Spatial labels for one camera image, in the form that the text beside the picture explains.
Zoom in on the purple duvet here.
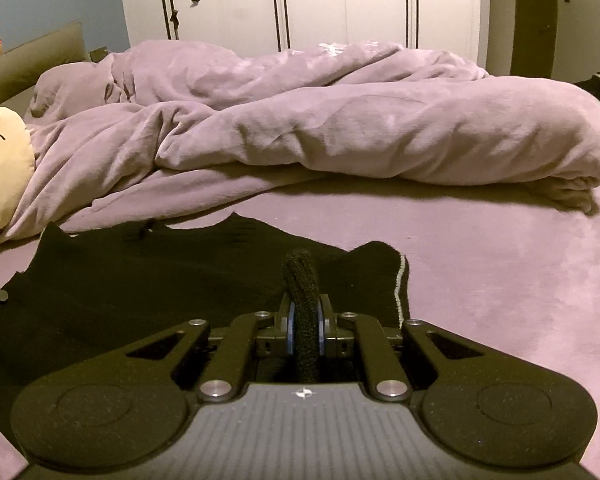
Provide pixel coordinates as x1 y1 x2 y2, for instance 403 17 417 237
0 39 600 246

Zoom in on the round cream face pillow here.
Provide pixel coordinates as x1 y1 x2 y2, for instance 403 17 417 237
0 107 36 234

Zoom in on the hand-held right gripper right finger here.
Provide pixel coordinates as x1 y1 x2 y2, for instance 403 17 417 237
316 294 482 405

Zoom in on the white wardrobe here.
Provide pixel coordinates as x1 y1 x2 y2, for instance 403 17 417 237
117 0 483 68

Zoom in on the black knit sweater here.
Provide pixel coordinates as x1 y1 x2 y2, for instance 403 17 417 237
0 212 412 413

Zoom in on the purple bed sheet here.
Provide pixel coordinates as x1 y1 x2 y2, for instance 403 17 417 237
0 170 600 480

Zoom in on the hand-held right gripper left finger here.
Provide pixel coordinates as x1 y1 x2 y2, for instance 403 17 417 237
121 294 297 405

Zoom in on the olive bed headboard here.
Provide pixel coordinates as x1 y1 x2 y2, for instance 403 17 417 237
0 21 90 111

